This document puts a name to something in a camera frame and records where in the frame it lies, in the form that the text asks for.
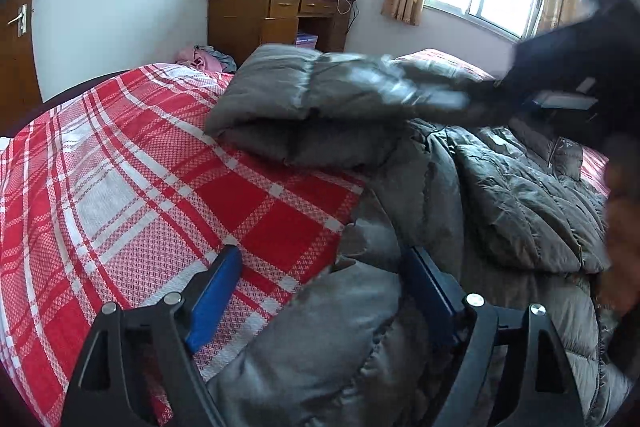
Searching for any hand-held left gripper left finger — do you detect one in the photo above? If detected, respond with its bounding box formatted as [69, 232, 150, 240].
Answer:
[60, 245, 244, 427]

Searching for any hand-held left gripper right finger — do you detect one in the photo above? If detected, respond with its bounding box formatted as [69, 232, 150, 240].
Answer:
[402, 246, 586, 427]

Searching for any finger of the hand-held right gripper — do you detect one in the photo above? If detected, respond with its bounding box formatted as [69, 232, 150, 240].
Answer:
[467, 82, 523, 126]

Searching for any grey puffer jacket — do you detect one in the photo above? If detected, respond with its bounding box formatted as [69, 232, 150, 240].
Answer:
[202, 44, 636, 427]

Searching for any pink clothes pile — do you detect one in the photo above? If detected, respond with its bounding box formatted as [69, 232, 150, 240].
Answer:
[174, 46, 224, 70]

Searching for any person's right hand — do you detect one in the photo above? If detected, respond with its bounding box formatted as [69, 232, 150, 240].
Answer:
[597, 157, 640, 323]

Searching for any red patterned pillow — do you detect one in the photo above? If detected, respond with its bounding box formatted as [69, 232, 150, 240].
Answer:
[395, 48, 501, 82]

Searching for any red plaid bed sheet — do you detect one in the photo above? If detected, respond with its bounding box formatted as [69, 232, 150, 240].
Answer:
[0, 63, 612, 427]

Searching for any narrow wooden desk drawer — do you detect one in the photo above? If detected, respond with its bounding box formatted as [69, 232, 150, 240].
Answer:
[300, 0, 337, 16]

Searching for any wide wooden desk drawer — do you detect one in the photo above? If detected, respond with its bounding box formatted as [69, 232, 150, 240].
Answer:
[269, 0, 301, 18]

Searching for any blue-grey garment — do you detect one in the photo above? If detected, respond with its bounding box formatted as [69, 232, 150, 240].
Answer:
[197, 44, 237, 73]

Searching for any wooden desk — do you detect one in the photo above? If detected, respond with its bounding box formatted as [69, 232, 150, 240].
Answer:
[204, 0, 357, 68]

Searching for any brown wooden door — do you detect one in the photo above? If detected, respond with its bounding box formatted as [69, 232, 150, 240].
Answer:
[0, 0, 44, 138]

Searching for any dark bed frame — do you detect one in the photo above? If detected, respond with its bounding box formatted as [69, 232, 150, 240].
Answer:
[0, 69, 136, 140]

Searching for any silver door handle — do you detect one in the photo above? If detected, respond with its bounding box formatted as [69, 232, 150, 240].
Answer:
[7, 4, 29, 39]

